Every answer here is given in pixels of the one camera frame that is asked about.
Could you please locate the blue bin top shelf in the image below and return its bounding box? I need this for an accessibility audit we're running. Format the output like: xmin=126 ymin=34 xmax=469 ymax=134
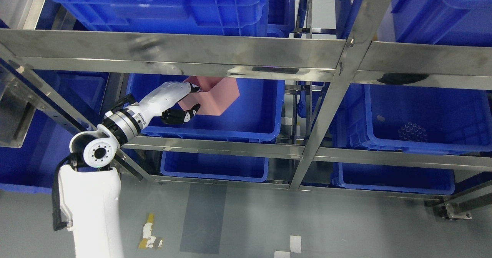
xmin=53 ymin=0 xmax=269 ymax=36

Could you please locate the blue bin top right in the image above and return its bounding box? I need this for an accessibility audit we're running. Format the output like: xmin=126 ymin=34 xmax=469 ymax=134
xmin=391 ymin=0 xmax=492 ymax=47

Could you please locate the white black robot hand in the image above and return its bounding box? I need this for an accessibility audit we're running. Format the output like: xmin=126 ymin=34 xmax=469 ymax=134
xmin=127 ymin=82 xmax=201 ymax=128

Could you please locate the blue bin middle shelf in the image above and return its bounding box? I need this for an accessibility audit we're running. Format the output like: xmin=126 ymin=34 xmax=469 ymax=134
xmin=142 ymin=78 xmax=285 ymax=143

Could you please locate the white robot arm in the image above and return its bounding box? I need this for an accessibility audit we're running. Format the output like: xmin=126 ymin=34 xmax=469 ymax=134
xmin=51 ymin=123 xmax=124 ymax=258

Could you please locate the blue bin bottom right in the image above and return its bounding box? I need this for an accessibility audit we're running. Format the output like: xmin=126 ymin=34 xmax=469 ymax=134
xmin=331 ymin=162 xmax=455 ymax=195

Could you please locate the blue bin right shelf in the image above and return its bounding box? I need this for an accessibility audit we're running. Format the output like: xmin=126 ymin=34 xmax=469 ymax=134
xmin=330 ymin=83 xmax=491 ymax=155

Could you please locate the blue bin bottom middle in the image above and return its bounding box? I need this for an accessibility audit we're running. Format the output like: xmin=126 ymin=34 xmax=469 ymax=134
xmin=160 ymin=151 xmax=269 ymax=183

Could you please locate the blue bin far left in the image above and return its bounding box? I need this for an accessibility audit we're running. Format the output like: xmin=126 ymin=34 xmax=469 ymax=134
xmin=0 ymin=70 xmax=109 ymax=194

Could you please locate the blue bin shelf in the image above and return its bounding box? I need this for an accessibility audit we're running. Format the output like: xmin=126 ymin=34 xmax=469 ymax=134
xmin=142 ymin=78 xmax=285 ymax=143
xmin=330 ymin=83 xmax=491 ymax=155
xmin=53 ymin=0 xmax=269 ymax=36

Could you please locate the pink plastic storage box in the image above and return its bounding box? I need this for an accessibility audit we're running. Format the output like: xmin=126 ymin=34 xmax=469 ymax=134
xmin=178 ymin=76 xmax=240 ymax=116

